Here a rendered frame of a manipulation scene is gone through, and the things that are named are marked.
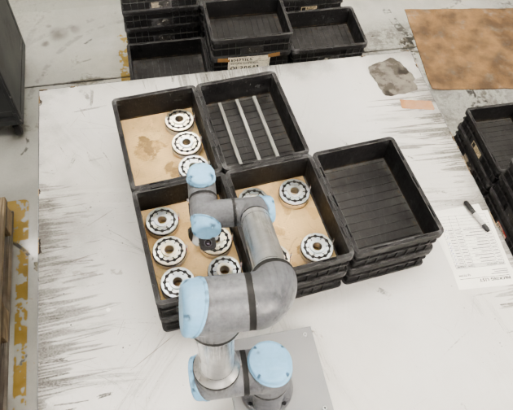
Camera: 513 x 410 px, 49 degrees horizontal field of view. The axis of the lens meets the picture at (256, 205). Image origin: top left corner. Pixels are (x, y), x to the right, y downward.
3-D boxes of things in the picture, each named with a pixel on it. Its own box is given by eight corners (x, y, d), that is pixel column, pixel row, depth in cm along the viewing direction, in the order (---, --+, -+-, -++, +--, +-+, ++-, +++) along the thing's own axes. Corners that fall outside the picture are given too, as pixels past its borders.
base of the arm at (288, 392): (293, 416, 157) (297, 405, 149) (239, 416, 156) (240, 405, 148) (291, 363, 166) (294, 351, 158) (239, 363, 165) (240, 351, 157)
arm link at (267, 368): (293, 396, 150) (299, 379, 139) (243, 403, 149) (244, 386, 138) (286, 353, 157) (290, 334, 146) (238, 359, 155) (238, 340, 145)
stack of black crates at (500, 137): (535, 191, 281) (558, 163, 262) (480, 199, 277) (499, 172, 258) (501, 130, 302) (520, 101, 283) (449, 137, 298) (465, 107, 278)
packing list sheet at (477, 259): (523, 282, 191) (523, 282, 190) (460, 294, 187) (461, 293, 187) (484, 202, 208) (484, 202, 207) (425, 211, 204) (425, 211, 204)
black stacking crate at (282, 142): (305, 173, 197) (309, 153, 188) (224, 191, 191) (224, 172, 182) (271, 93, 217) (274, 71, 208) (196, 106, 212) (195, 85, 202)
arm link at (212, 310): (248, 402, 149) (258, 316, 104) (192, 409, 147) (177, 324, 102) (243, 358, 155) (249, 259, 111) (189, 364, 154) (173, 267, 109)
